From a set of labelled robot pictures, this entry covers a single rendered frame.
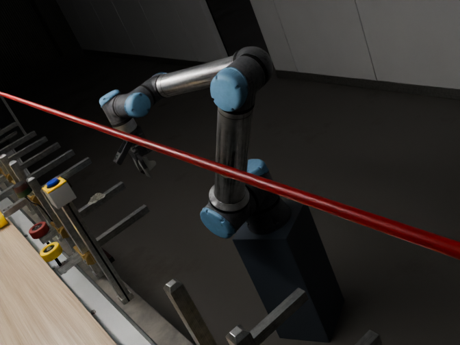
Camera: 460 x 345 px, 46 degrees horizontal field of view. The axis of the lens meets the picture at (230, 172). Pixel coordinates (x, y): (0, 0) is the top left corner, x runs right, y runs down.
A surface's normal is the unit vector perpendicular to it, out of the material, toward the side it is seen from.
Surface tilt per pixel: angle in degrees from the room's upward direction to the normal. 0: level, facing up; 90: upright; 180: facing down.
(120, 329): 0
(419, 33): 90
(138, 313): 0
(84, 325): 0
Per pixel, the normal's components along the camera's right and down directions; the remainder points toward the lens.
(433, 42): -0.77, 0.54
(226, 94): -0.58, 0.48
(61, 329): -0.37, -0.81
